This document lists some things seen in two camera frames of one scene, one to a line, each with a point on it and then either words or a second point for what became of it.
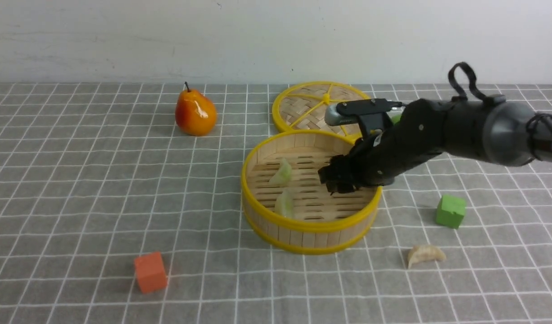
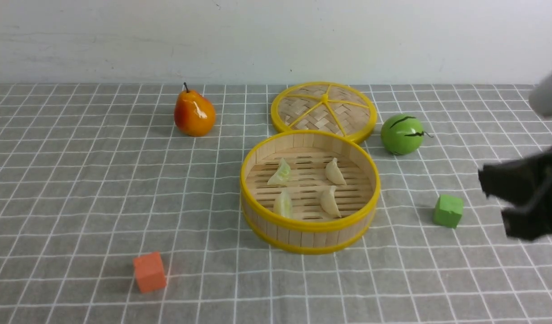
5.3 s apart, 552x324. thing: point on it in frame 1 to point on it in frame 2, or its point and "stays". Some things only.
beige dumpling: x=425 y=253 to x=328 y=203
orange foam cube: x=151 y=273 stays
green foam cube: x=451 y=209 stays
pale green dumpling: x=282 y=177 stays
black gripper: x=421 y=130 to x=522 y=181
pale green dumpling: x=284 y=205 stays
